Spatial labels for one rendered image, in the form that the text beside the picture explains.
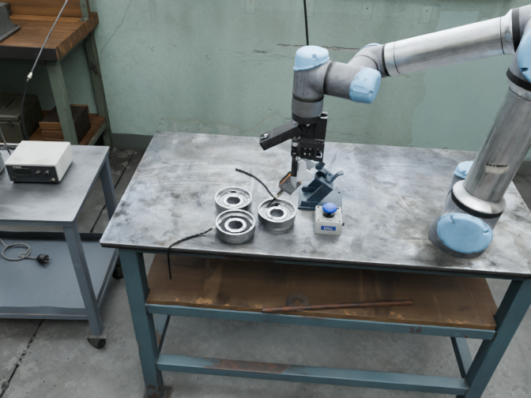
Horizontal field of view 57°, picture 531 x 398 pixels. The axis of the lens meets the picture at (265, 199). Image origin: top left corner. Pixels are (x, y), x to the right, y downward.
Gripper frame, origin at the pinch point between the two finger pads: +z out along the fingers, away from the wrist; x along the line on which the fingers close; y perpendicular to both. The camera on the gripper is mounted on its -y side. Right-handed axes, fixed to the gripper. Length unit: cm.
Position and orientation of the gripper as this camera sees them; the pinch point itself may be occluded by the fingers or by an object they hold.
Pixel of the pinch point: (292, 180)
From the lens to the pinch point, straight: 129.8
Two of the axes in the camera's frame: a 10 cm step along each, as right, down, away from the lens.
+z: -0.3, 8.0, 6.0
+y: 9.9, 0.9, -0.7
